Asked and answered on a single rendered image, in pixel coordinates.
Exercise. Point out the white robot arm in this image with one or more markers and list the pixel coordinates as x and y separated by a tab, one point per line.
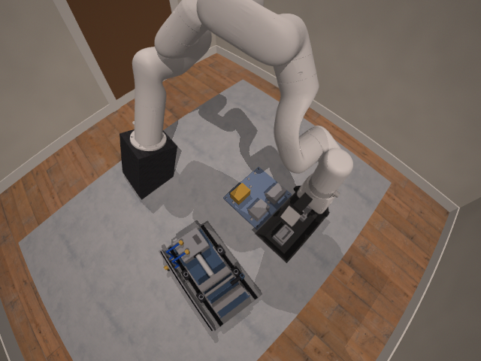
270	38

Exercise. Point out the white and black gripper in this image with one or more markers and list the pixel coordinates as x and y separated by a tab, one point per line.
318	205

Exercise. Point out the yellow-brown block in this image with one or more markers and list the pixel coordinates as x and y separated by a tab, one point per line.
240	193

